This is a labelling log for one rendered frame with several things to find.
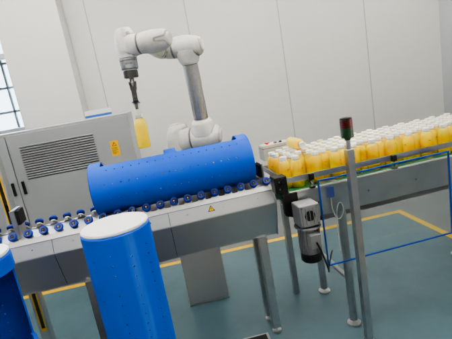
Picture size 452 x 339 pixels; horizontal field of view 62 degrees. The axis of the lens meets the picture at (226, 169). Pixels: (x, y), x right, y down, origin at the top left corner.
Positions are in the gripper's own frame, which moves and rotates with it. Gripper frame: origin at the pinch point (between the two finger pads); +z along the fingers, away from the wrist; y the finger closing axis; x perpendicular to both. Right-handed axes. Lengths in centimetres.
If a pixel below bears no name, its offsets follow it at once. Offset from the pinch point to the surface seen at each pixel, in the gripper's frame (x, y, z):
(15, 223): -71, -3, 48
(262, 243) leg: 56, -1, 86
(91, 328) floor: -62, -66, 146
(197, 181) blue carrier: 24.2, 6.1, 42.2
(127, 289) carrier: -15, 57, 71
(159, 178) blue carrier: 5.1, 7.0, 36.7
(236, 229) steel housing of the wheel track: 42, 1, 74
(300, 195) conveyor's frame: 78, 15, 58
